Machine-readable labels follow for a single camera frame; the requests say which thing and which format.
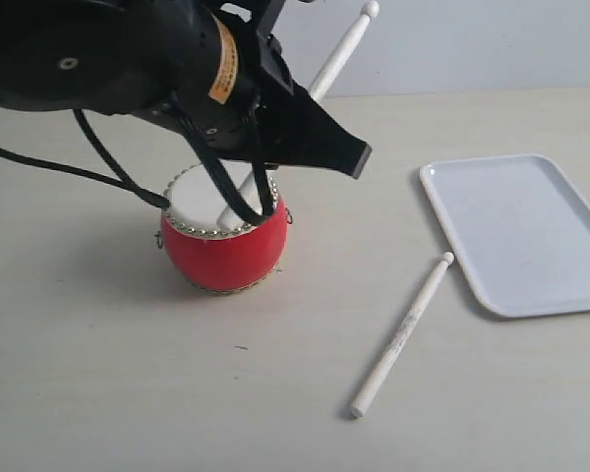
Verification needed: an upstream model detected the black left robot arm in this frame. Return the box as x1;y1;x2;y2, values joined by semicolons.
0;1;371;178

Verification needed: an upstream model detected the small red drum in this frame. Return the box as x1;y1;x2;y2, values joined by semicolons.
160;164;288;293

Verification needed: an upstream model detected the white plastic tray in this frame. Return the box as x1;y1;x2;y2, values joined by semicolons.
419;154;590;319

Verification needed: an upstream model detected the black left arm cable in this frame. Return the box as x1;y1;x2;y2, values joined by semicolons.
0;105;276;222

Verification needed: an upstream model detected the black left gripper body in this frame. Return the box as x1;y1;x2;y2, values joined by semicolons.
142;1;295;161

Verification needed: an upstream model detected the white drumstick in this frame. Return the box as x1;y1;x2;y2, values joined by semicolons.
349;252;455;418
216;1;380;231

